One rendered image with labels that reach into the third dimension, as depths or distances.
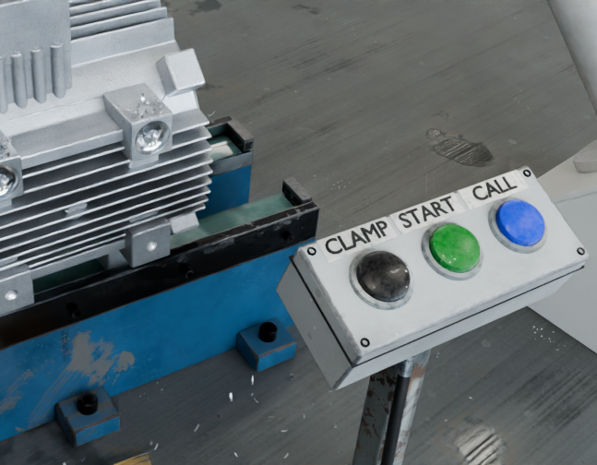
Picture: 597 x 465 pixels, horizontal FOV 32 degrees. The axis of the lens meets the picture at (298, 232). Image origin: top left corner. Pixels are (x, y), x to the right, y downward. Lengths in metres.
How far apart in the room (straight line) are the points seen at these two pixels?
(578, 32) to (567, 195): 0.14
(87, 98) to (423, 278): 0.24
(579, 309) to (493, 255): 0.34
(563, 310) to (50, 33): 0.52
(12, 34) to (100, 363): 0.28
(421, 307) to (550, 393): 0.35
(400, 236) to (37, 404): 0.34
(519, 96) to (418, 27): 0.18
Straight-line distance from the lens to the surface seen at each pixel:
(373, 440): 0.73
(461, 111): 1.22
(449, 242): 0.59
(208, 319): 0.84
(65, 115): 0.67
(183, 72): 0.69
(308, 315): 0.58
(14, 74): 0.65
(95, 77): 0.69
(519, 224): 0.62
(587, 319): 0.94
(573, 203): 0.90
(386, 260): 0.57
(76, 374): 0.81
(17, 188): 0.64
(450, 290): 0.58
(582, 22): 0.93
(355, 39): 1.32
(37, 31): 0.65
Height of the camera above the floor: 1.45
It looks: 40 degrees down
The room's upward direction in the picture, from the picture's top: 7 degrees clockwise
